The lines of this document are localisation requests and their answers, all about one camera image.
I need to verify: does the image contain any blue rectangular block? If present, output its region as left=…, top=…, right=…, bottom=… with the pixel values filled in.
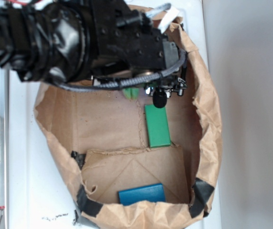
left=118, top=183, right=166, bottom=206

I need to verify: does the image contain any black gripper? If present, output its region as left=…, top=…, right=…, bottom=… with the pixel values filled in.
left=88, top=0, right=187, bottom=108

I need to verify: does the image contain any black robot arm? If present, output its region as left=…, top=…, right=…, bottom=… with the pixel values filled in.
left=0, top=0, right=187, bottom=108

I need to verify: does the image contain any green plush animal toy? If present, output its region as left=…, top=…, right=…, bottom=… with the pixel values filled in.
left=122, top=81, right=158, bottom=100

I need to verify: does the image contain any green rectangular block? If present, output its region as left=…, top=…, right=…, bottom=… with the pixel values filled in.
left=145, top=104, right=171, bottom=148

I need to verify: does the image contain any white flat ribbon cable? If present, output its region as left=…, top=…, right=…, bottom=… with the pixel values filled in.
left=146, top=2, right=179, bottom=33

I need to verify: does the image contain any grey braided cable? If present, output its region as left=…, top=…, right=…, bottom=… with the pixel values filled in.
left=55, top=49, right=188, bottom=92

